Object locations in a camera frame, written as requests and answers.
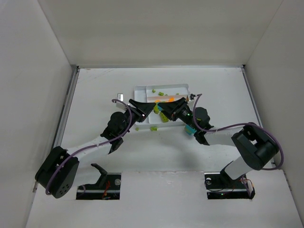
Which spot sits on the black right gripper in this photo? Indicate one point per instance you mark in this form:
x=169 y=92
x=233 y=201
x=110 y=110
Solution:
x=178 y=109

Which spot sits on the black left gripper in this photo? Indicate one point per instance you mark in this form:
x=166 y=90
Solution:
x=136 y=111

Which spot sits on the orange lego pieces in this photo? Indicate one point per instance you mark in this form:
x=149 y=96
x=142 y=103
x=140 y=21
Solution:
x=167 y=100

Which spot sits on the green duplo brick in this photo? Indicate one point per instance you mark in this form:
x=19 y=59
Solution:
x=164 y=119

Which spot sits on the small green lego pieces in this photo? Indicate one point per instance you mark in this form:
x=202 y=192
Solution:
x=148 y=94

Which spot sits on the teal and green duplo stack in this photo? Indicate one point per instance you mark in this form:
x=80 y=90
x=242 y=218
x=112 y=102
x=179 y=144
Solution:
x=189 y=130

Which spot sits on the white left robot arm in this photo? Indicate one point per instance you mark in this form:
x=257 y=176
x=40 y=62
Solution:
x=60 y=170

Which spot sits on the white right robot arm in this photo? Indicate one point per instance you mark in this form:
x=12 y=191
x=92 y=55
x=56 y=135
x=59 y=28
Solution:
x=255 y=145

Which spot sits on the white divided tray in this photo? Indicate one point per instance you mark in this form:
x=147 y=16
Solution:
x=184 y=89

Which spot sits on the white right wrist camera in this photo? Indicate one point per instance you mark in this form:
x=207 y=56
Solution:
x=191 y=98

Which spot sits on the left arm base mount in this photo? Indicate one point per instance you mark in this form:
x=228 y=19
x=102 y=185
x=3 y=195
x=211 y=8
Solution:
x=107 y=187

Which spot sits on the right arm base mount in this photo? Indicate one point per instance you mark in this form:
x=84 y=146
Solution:
x=216 y=188

